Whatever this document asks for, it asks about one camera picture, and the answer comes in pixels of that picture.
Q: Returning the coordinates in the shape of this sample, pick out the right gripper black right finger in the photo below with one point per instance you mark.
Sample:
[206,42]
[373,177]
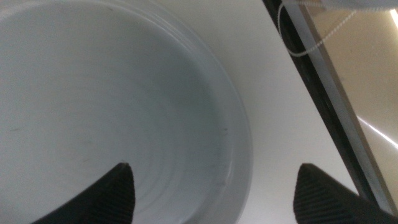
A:
[323,202]

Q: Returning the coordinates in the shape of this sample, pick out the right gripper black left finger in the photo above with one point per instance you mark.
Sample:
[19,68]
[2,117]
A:
[102,202]

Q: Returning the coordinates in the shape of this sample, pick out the grey shallow bowl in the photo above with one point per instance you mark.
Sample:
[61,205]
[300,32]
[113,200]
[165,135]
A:
[102,93]

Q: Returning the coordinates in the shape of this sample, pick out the black and aluminium table frame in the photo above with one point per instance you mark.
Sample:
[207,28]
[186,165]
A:
[323,93]

